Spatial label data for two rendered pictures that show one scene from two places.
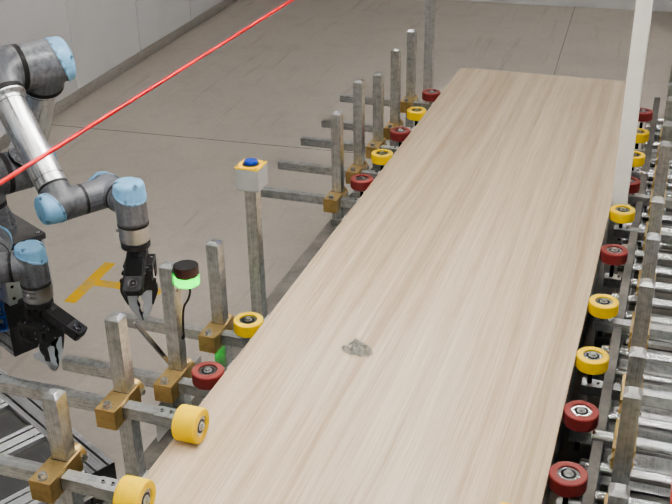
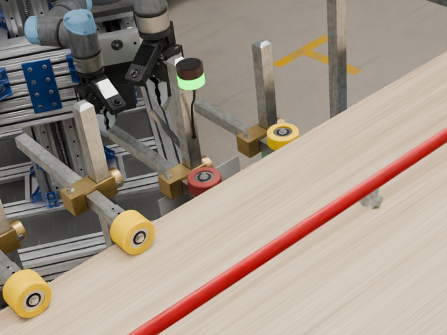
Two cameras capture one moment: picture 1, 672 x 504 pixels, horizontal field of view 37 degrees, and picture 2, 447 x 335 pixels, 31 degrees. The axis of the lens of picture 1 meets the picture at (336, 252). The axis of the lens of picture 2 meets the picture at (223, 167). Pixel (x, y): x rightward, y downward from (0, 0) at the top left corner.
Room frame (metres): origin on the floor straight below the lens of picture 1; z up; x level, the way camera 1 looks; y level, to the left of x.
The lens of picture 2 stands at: (0.84, -0.60, 2.03)
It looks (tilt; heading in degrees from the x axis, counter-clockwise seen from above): 36 degrees down; 35
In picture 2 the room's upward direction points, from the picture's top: 7 degrees counter-clockwise
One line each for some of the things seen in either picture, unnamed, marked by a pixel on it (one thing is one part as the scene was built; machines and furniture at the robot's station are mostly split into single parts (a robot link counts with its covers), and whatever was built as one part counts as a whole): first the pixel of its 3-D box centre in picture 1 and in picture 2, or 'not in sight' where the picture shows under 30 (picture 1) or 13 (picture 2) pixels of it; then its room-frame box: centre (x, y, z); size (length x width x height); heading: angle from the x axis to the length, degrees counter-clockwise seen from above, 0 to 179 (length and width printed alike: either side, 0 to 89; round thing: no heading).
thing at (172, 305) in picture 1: (176, 347); (189, 144); (2.12, 0.40, 0.93); 0.04 x 0.04 x 0.48; 71
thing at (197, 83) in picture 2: (187, 278); (191, 78); (2.10, 0.36, 1.13); 0.06 x 0.06 x 0.02
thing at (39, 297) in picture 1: (36, 292); (87, 61); (2.19, 0.75, 1.05); 0.08 x 0.08 x 0.05
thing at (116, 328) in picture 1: (126, 404); (103, 192); (1.88, 0.48, 0.93); 0.04 x 0.04 x 0.48; 71
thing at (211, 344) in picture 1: (217, 332); (262, 135); (2.33, 0.33, 0.84); 0.14 x 0.06 x 0.05; 161
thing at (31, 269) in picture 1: (31, 264); (80, 33); (2.19, 0.76, 1.13); 0.09 x 0.08 x 0.11; 101
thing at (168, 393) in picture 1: (176, 379); (187, 176); (2.09, 0.41, 0.85); 0.14 x 0.06 x 0.05; 161
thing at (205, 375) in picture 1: (209, 387); (206, 194); (2.04, 0.32, 0.85); 0.08 x 0.08 x 0.11
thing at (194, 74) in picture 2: (186, 269); (189, 68); (2.10, 0.36, 1.16); 0.06 x 0.06 x 0.02
